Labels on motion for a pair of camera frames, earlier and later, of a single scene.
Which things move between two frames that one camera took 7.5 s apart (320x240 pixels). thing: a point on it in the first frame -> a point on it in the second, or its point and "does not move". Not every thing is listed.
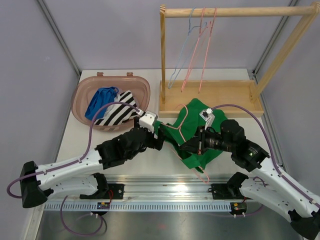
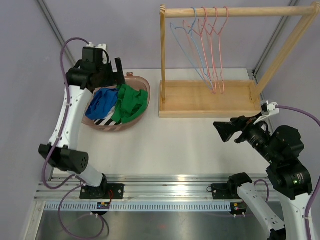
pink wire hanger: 211,27 -> 204,53
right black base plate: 221,191 does not move
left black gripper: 158,142 -> 116,78
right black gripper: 197,144 -> 227,129
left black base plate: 114,191 does not move
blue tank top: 103,96 does not move
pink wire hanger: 201,30 -> 185,24
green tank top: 186,121 -> 131,103
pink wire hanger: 206,180 -> 221,61
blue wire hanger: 169,85 -> 190,32
